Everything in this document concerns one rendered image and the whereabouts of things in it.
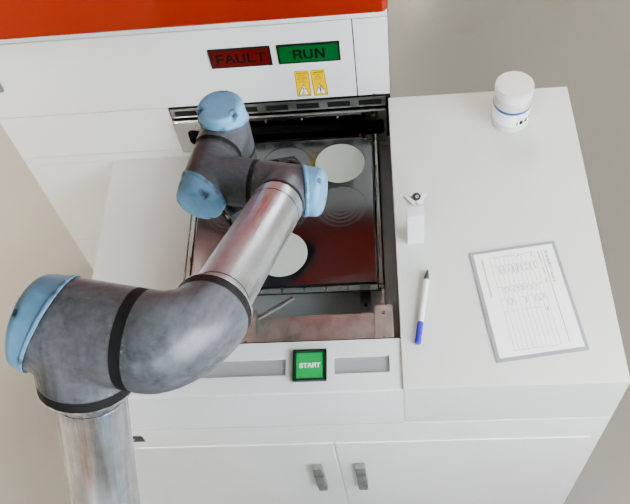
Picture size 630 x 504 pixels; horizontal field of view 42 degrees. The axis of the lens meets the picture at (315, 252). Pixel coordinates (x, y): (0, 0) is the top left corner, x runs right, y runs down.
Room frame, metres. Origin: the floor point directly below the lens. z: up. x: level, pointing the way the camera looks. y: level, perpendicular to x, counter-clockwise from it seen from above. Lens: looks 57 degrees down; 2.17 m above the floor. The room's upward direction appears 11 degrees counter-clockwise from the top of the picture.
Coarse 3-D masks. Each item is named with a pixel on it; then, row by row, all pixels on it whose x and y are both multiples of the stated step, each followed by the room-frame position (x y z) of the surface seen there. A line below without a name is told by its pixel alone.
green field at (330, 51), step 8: (280, 48) 1.15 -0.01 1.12; (288, 48) 1.15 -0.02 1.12; (296, 48) 1.15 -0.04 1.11; (304, 48) 1.14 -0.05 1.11; (312, 48) 1.14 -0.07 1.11; (320, 48) 1.14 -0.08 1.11; (328, 48) 1.14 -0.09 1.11; (336, 48) 1.13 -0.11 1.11; (280, 56) 1.15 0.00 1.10; (288, 56) 1.15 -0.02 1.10; (296, 56) 1.15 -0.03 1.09; (304, 56) 1.14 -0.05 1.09; (312, 56) 1.14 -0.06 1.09; (320, 56) 1.14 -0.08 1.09; (328, 56) 1.14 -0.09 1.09; (336, 56) 1.13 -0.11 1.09
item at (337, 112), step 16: (272, 112) 1.16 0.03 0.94; (288, 112) 1.15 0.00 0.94; (304, 112) 1.15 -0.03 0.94; (320, 112) 1.14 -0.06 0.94; (336, 112) 1.13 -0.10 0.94; (352, 112) 1.12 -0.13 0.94; (368, 112) 1.12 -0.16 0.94; (384, 112) 1.11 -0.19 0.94; (176, 128) 1.18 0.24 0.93; (192, 128) 1.18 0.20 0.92; (368, 128) 1.13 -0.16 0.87; (384, 128) 1.11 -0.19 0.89; (192, 144) 1.18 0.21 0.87
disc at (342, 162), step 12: (336, 144) 1.08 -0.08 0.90; (324, 156) 1.06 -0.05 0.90; (336, 156) 1.05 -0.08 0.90; (348, 156) 1.05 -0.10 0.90; (360, 156) 1.04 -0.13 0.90; (324, 168) 1.03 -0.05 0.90; (336, 168) 1.02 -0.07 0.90; (348, 168) 1.01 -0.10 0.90; (360, 168) 1.01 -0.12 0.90; (336, 180) 0.99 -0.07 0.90; (348, 180) 0.99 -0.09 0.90
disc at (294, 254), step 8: (288, 240) 0.87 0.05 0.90; (296, 240) 0.87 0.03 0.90; (288, 248) 0.85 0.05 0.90; (296, 248) 0.85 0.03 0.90; (304, 248) 0.85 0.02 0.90; (280, 256) 0.84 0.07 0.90; (288, 256) 0.83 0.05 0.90; (296, 256) 0.83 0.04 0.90; (304, 256) 0.83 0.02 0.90; (280, 264) 0.82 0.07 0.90; (288, 264) 0.82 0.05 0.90; (296, 264) 0.81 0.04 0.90; (272, 272) 0.81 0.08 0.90; (280, 272) 0.80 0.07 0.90; (288, 272) 0.80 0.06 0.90
